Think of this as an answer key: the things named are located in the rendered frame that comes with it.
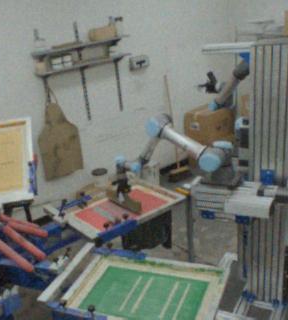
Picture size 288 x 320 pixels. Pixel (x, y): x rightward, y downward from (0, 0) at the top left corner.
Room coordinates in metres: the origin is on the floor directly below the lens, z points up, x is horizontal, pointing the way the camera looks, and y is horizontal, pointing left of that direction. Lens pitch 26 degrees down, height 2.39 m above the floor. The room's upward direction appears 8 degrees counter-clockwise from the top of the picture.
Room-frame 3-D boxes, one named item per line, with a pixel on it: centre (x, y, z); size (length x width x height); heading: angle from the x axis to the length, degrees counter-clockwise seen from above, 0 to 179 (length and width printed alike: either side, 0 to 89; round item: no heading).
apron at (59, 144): (4.84, 0.52, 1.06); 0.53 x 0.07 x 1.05; 122
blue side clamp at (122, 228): (2.53, 0.00, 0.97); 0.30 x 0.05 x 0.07; 122
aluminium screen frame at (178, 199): (2.89, -0.06, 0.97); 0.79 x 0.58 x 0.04; 122
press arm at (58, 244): (2.66, 0.31, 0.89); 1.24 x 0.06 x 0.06; 122
